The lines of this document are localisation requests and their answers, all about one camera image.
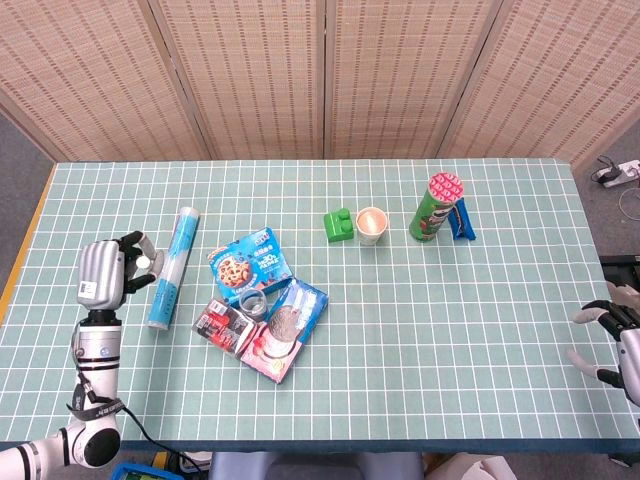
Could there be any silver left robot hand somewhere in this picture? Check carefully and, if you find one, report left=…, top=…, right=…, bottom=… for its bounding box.
left=75, top=230, right=165, bottom=312

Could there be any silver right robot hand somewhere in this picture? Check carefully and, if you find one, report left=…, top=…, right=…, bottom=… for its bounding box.
left=566, top=299, right=640, bottom=409

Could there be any grey sneaker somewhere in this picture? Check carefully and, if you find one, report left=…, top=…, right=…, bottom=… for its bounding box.
left=606, top=279, right=639, bottom=304

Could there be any blue cling film roll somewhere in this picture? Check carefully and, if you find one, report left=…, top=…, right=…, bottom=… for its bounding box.
left=146, top=206, right=202, bottom=331

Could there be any black equipment box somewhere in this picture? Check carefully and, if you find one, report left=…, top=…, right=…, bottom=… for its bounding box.
left=598, top=254, right=640, bottom=289

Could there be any clear box with red contents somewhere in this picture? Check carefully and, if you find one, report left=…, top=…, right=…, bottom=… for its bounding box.
left=191, top=298, right=257, bottom=359

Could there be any blue chocolate cookie box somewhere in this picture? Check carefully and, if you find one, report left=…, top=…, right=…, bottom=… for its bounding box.
left=207, top=226, right=294, bottom=307

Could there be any clear plastic beaker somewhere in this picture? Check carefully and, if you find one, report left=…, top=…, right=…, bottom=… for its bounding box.
left=238, top=289, right=270, bottom=322

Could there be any white power strip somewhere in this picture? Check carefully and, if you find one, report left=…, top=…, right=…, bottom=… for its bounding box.
left=592, top=158, right=640, bottom=189

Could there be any green checked tablecloth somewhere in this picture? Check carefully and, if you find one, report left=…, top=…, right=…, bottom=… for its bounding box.
left=0, top=158, right=640, bottom=454

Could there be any blue pink Oreo box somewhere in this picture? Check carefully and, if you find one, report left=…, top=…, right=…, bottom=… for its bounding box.
left=239, top=277, right=330, bottom=385

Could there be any blue plastic crate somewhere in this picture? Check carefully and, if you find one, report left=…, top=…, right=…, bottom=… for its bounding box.
left=108, top=462, right=171, bottom=480

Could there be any beige cardboard sheet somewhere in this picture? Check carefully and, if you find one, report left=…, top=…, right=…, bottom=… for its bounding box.
left=424, top=452, right=516, bottom=480

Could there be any blue Oreo snack pack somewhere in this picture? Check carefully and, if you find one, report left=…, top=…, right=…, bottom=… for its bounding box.
left=446, top=195, right=478, bottom=242

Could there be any green Pringles can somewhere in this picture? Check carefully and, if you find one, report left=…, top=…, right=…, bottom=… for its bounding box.
left=408, top=171, right=465, bottom=244

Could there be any green toy building block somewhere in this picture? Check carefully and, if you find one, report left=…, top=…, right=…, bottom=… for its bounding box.
left=323, top=209, right=356, bottom=245

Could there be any bamboo folding screen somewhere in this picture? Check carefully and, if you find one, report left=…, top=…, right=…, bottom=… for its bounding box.
left=0, top=0, right=640, bottom=169

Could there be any white paper cup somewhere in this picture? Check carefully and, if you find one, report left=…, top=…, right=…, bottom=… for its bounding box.
left=355, top=206, right=390, bottom=247

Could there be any grey-blue seat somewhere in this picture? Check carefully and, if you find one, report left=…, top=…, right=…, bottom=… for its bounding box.
left=208, top=451, right=426, bottom=480

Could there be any thin white cable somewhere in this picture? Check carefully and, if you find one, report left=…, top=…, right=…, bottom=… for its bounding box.
left=618, top=187, right=640, bottom=221

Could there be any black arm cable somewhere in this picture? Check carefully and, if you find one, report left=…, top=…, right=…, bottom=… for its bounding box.
left=118, top=405, right=211, bottom=471

